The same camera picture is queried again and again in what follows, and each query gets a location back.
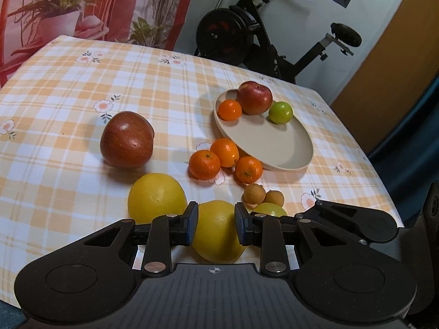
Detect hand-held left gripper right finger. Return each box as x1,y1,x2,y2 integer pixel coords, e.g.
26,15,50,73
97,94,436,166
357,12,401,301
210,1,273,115
234,203,361,279

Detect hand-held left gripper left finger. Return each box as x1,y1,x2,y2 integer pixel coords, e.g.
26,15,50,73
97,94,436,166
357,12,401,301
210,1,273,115
74,202,199,279

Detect green lime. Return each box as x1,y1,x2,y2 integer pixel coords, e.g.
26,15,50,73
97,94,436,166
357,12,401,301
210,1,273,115
252,202,288,218
268,101,293,124

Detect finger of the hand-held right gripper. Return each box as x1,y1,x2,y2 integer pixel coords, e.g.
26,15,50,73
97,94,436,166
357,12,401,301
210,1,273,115
313,200,369,228

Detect orange checked tablecloth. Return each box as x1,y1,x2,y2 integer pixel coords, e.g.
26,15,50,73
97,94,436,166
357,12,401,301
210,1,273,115
0,34,405,311

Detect dark red apple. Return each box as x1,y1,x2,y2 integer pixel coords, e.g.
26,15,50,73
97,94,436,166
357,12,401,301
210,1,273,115
100,110,155,169

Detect yellow lemon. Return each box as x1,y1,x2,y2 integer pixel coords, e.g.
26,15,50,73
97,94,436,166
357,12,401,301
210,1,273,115
128,173,188,225
191,200,247,264

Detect orange mandarin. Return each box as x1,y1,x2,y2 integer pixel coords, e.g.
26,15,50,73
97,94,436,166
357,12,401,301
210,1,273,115
218,99,243,121
188,151,221,181
210,138,240,168
235,156,263,183

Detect orange wooden door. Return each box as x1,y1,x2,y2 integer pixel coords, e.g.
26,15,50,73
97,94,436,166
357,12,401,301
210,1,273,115
329,0,439,155

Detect brown longan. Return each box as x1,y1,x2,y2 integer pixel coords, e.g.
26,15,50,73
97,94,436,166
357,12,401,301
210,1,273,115
265,190,283,208
243,184,266,204

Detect pink printed backdrop cloth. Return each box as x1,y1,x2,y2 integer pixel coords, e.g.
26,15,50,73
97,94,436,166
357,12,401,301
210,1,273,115
0,0,237,88

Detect beige round plate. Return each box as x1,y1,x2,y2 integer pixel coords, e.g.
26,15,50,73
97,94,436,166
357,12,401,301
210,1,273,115
213,89,314,171

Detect black exercise bike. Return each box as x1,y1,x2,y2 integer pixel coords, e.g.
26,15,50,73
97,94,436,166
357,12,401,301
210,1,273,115
194,0,362,84

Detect light red apple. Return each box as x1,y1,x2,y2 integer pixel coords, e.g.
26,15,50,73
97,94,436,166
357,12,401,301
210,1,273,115
237,81,273,115

